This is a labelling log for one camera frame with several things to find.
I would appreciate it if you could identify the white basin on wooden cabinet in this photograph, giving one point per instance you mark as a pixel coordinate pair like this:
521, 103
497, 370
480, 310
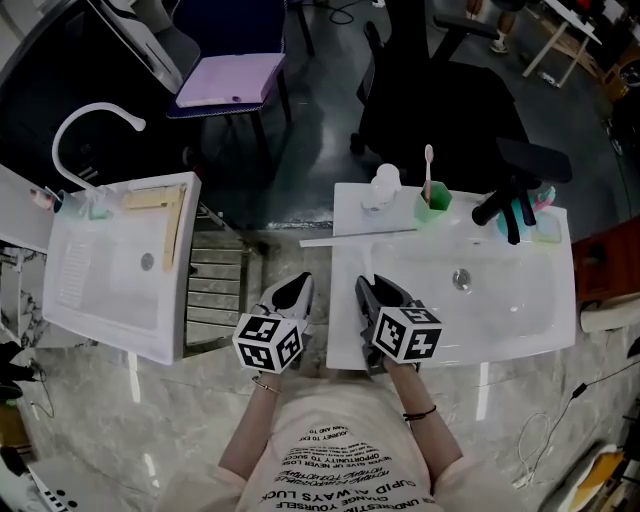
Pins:
612, 317

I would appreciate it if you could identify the yellow bag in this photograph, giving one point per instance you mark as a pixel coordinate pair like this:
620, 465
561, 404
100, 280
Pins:
600, 475

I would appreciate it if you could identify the brown wooden cabinet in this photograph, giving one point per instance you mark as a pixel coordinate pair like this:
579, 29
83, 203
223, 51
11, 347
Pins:
610, 260

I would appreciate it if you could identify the black faucet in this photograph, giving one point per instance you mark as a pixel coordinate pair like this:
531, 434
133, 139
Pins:
505, 205

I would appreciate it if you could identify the person's right forearm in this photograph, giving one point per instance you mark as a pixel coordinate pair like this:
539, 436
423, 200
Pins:
425, 430

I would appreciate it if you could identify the black office chair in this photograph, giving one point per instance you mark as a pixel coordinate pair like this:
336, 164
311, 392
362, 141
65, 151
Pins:
440, 110

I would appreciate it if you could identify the light blue cup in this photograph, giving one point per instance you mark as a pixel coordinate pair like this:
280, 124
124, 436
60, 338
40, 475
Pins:
515, 227

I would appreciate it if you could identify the person's left forearm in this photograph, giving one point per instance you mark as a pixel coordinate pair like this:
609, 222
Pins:
250, 430

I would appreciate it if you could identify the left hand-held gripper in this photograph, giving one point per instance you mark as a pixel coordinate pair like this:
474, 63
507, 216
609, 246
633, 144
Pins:
260, 342

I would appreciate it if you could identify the metal rack between sinks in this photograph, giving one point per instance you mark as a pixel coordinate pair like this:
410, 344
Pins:
215, 290

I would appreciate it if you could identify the small teal cup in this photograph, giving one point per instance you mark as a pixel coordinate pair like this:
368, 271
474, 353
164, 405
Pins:
66, 202

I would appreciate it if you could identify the person's printed beige shirt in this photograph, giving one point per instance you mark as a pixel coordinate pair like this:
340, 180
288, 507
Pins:
345, 450

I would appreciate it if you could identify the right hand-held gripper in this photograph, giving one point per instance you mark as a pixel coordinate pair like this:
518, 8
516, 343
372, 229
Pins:
405, 332

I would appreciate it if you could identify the clear soap pump bottle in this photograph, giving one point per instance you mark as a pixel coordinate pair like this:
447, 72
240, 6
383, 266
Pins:
380, 192

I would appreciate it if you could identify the black wrist band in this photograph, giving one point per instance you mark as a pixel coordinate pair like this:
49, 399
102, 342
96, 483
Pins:
420, 413

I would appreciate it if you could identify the white curved faucet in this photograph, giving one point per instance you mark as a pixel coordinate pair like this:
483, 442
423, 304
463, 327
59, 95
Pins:
65, 130

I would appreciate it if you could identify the round metal sink drain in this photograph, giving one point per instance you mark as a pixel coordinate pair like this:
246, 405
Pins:
461, 279

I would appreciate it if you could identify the white sink basin right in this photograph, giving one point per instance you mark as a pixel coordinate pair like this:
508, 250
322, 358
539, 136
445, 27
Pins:
500, 320

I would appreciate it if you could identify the blue chair with purple cushion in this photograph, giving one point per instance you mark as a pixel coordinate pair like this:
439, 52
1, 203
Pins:
225, 82

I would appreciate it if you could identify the green hexagonal cup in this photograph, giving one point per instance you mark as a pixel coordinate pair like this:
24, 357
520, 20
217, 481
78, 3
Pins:
434, 205

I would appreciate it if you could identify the white sink basin with washboard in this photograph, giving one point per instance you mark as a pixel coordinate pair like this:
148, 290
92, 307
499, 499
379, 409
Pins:
110, 295

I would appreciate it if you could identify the white table with wooden legs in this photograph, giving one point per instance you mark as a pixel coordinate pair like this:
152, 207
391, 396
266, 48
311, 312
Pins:
570, 25

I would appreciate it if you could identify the pink toothbrush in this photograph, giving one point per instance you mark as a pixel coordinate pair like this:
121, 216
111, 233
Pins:
428, 170

